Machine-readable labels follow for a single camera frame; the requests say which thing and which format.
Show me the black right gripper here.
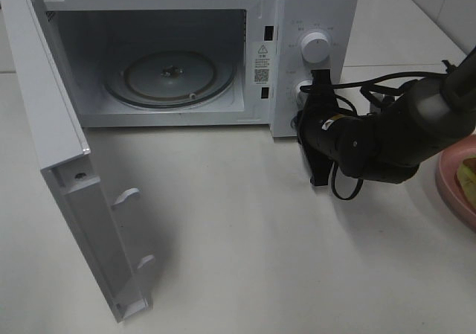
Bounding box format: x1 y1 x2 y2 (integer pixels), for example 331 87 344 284
297 69 363 187

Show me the pink round plate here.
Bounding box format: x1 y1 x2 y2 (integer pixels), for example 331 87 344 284
435 134 475 231

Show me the sandwich with lettuce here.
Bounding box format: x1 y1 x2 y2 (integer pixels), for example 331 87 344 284
457 157 475 200

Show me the white microwave door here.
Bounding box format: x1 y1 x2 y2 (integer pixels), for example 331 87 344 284
1 0 155 321

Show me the lower white timer knob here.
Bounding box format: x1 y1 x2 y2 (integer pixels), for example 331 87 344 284
295 80 312 110

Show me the upper white power knob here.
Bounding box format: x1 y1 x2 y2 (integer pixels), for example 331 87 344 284
300 31 330 63

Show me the white microwave oven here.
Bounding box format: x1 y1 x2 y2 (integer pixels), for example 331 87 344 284
43 0 357 137

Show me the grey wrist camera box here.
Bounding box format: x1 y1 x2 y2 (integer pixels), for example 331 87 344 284
369 92 396 114

